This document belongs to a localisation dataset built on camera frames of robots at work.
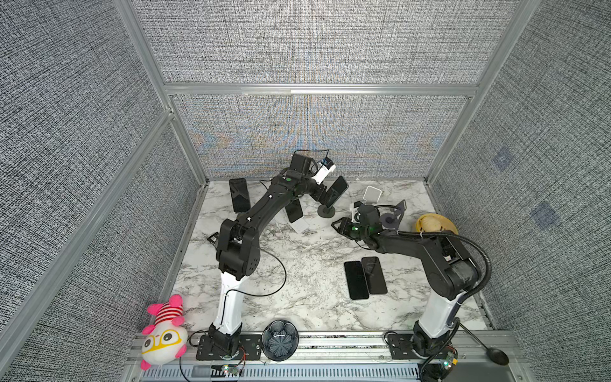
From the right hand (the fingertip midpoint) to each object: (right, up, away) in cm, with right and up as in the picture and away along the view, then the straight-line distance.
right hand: (334, 224), depth 96 cm
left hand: (-3, +14, -6) cm, 16 cm away
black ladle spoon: (+45, -37, -25) cm, 63 cm away
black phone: (+2, +15, +2) cm, 15 cm away
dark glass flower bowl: (-20, -34, -22) cm, 45 cm away
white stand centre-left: (-14, -1, +4) cm, 14 cm away
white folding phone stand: (+17, +12, +4) cm, 21 cm away
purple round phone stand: (+26, +1, +8) cm, 27 cm away
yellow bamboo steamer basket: (+41, +1, +1) cm, 41 cm away
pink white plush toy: (-52, -31, -28) cm, 67 cm away
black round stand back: (-3, +5, +10) cm, 12 cm away
